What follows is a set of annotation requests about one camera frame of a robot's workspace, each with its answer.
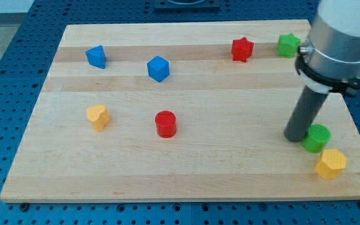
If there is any green cylinder block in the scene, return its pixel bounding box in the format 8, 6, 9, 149
301, 124, 331, 153

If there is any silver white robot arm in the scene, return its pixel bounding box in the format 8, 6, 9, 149
295, 0, 360, 97

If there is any yellow hexagon block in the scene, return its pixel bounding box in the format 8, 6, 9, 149
314, 149, 347, 179

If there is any wooden board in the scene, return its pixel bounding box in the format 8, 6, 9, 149
0, 20, 360, 203

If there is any red cylinder block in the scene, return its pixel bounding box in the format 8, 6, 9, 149
155, 111, 177, 138

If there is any blue cube block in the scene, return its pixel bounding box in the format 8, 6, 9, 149
147, 56, 170, 83

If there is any yellow heart block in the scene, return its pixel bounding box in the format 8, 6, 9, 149
86, 104, 111, 132

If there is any red star block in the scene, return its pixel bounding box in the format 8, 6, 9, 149
231, 37, 254, 63

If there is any blue triangle block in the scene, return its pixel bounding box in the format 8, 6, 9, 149
85, 45, 106, 69

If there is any green star block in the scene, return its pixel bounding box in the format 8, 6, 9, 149
277, 33, 301, 58

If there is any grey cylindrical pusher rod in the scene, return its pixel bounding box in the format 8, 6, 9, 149
283, 86, 328, 143

